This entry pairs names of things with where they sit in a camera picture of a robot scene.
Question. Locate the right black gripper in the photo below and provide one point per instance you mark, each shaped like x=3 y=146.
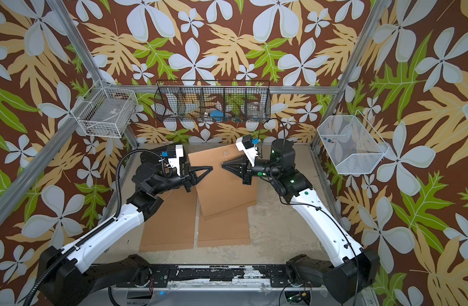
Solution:
x=238 y=167

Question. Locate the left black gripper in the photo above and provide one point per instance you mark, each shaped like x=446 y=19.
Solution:
x=187 y=175

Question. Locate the brown file bag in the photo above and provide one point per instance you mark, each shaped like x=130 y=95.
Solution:
x=221 y=191
x=172 y=227
x=226 y=229

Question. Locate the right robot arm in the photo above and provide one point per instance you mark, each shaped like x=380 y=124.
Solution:
x=350 y=268

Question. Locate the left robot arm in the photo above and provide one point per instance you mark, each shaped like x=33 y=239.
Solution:
x=66 y=276

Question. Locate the blue object in basket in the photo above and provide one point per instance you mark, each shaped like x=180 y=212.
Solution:
x=217 y=116

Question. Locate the white mesh basket right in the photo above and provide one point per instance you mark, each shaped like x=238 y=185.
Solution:
x=353 y=145

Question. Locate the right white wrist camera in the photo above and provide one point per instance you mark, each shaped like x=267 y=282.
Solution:
x=249 y=146

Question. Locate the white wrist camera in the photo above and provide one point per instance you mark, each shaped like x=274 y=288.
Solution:
x=172 y=156
x=249 y=146

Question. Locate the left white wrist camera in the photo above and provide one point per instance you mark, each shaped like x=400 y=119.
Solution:
x=172 y=156

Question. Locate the black wire basket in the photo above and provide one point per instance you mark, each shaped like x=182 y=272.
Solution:
x=239 y=101

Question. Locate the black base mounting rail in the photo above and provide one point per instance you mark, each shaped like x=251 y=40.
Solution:
x=164 y=276

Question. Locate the white wire basket left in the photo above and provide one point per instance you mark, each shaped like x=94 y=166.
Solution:
x=106 y=111

